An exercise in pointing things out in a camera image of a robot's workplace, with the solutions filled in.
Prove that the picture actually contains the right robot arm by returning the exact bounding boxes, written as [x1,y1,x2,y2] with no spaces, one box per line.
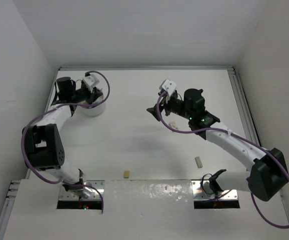
[147,88,288,202]

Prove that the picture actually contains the staples box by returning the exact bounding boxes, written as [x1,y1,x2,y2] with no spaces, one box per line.
[168,121,179,132]

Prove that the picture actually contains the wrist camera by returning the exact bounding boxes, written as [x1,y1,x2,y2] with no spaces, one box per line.
[159,79,177,103]
[82,74,100,92]

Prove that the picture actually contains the purple cable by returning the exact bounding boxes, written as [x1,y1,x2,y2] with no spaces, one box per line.
[156,91,289,229]
[20,70,112,215]

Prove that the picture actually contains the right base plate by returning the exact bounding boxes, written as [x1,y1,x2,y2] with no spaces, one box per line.
[191,179,240,201]

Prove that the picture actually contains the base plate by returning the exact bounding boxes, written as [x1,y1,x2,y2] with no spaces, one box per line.
[191,179,240,201]
[58,180,105,201]

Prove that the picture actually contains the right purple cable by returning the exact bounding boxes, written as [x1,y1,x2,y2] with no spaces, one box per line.
[156,91,289,229]

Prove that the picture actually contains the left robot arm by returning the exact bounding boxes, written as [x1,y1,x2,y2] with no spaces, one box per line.
[21,73,104,194]

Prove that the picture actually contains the left base plate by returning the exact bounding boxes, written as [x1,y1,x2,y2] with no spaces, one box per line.
[58,180,105,201]

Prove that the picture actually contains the beige eraser block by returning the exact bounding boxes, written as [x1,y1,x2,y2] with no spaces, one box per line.
[194,156,203,169]

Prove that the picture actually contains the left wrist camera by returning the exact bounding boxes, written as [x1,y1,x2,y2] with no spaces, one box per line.
[82,74,100,92]

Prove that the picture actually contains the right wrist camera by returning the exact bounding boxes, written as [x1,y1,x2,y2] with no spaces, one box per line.
[159,79,177,103]

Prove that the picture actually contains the white round divided container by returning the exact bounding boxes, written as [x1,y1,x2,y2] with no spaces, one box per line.
[79,87,106,117]

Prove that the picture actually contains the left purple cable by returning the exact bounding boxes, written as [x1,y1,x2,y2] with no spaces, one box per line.
[20,70,112,215]

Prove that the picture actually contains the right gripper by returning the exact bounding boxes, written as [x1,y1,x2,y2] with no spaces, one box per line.
[147,91,193,121]

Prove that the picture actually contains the small yellow eraser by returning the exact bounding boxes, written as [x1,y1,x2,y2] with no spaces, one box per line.
[123,170,130,179]

